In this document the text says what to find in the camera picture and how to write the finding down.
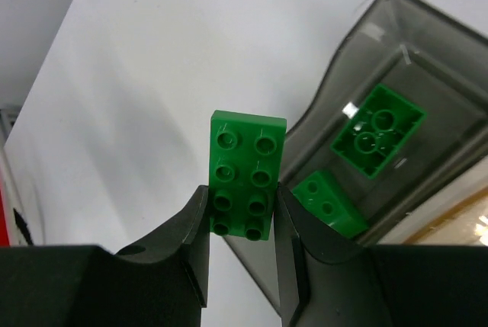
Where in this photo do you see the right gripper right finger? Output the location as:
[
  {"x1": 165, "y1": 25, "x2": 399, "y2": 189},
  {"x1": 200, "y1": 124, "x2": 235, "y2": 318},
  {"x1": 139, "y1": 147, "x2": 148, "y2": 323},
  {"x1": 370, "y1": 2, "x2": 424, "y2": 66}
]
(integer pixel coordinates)
[{"x1": 274, "y1": 185, "x2": 377, "y2": 326}]

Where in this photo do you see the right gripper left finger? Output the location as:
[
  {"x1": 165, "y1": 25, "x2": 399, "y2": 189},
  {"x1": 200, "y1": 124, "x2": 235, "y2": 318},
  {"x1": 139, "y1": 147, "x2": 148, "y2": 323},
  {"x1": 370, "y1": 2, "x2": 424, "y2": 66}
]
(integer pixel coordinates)
[{"x1": 117, "y1": 185, "x2": 210, "y2": 326}]

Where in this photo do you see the orange transparent container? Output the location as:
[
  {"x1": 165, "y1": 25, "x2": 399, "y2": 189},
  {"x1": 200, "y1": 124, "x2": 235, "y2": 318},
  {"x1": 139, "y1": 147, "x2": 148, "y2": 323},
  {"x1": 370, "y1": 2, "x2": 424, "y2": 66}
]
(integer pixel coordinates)
[{"x1": 403, "y1": 187, "x2": 487, "y2": 246}]

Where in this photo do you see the grey transparent container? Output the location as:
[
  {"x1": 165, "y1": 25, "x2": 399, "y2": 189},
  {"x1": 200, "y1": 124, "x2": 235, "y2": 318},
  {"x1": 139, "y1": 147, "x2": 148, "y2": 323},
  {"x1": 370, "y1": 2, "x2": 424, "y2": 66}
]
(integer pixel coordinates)
[{"x1": 224, "y1": 0, "x2": 488, "y2": 309}]

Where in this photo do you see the dark green lego brick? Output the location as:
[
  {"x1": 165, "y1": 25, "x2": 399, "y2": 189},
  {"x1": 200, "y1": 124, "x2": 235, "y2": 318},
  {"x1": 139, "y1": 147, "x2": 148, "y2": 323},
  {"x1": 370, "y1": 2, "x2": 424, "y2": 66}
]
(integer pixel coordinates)
[
  {"x1": 208, "y1": 110, "x2": 287, "y2": 241},
  {"x1": 292, "y1": 170, "x2": 368, "y2": 239},
  {"x1": 331, "y1": 85, "x2": 426, "y2": 179}
]

